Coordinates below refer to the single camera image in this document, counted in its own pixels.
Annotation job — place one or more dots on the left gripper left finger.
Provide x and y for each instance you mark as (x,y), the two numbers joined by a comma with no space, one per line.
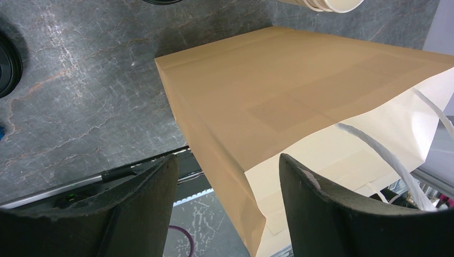
(130,219)

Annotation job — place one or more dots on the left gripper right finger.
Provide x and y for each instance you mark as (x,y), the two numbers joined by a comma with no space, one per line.
(327,219)

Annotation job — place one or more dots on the brown paper bag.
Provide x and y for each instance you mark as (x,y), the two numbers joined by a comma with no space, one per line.
(243,101)

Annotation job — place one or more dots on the stack of white paper cups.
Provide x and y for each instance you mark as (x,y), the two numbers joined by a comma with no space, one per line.
(337,6)

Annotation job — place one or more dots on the black plastic cup lid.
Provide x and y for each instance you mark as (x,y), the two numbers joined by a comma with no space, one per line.
(162,2)

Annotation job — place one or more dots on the red and blue block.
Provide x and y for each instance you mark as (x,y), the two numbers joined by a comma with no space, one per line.
(2,133)

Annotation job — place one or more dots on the stacked spare black lids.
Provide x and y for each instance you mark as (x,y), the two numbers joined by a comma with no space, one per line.
(11,66)

